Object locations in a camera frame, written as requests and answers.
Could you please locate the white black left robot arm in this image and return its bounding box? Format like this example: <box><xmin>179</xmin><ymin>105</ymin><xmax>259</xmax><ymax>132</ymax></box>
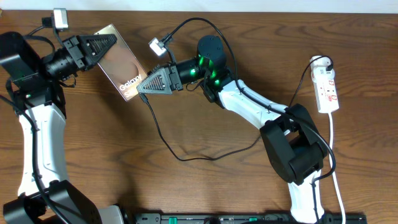
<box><xmin>1</xmin><ymin>32</ymin><xmax>123</xmax><ymax>223</ymax></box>

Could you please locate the white power strip cord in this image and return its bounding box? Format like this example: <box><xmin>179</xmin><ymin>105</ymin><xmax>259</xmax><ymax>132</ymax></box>
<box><xmin>328</xmin><ymin>112</ymin><xmax>346</xmax><ymax>224</ymax></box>

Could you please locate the white power strip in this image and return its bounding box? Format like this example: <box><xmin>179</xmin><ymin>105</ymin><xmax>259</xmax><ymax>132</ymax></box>
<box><xmin>310</xmin><ymin>55</ymin><xmax>339</xmax><ymax>114</ymax></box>

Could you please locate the black USB-C charger cable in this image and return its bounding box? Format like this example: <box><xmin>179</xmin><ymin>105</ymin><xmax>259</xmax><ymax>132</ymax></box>
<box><xmin>138</xmin><ymin>57</ymin><xmax>334</xmax><ymax>162</ymax></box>

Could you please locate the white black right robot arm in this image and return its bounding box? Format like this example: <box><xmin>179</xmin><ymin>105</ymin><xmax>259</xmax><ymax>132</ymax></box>
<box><xmin>137</xmin><ymin>35</ymin><xmax>328</xmax><ymax>223</ymax></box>

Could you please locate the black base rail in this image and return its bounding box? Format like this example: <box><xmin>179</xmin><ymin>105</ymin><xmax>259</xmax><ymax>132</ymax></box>
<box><xmin>111</xmin><ymin>203</ymin><xmax>368</xmax><ymax>224</ymax></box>

